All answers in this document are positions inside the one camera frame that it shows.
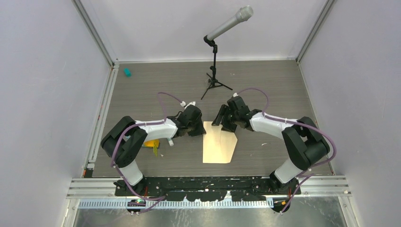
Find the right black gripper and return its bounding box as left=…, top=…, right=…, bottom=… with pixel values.
left=212, top=104, right=239, bottom=133

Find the green white glue stick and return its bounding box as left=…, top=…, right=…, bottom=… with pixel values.
left=167, top=138, right=174, bottom=146

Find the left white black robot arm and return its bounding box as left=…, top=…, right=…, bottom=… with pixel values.
left=100, top=104, right=206, bottom=196

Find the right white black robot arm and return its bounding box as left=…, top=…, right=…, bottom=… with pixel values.
left=212, top=96, right=330, bottom=194

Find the black tripod microphone stand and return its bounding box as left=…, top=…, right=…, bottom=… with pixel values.
left=201, top=36, right=233, bottom=100

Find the yellow-green lattice piece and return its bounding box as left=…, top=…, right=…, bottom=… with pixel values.
left=153, top=146, right=158, bottom=157

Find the colourful toy brick structure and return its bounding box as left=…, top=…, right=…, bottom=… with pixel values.
left=142, top=140, right=160, bottom=148

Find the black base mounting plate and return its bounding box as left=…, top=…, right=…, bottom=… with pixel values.
left=114, top=176, right=300, bottom=202

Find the teal small block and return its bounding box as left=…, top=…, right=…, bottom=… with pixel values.
left=123, top=68, right=131, bottom=77

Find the silver microphone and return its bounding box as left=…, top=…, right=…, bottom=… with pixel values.
left=204, top=5, right=254, bottom=42

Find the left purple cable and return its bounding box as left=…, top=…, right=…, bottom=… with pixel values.
left=110, top=91, right=188, bottom=215

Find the white slotted cable duct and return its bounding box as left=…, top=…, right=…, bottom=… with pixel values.
left=78, top=198, right=274, bottom=210

